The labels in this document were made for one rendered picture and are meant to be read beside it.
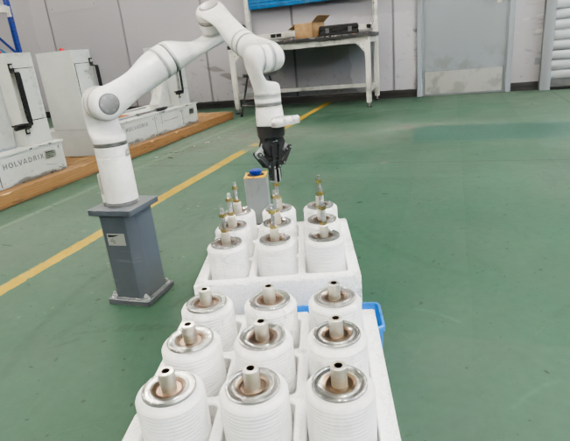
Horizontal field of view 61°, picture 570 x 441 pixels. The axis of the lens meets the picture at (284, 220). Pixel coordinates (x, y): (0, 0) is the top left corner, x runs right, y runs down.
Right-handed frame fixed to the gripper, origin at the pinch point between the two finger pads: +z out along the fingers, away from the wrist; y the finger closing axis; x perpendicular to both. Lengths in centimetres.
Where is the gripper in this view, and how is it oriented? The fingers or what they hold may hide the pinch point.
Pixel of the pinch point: (275, 175)
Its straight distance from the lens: 135.5
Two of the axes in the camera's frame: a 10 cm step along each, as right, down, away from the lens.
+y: -7.1, 2.9, -6.4
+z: 0.9, 9.4, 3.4
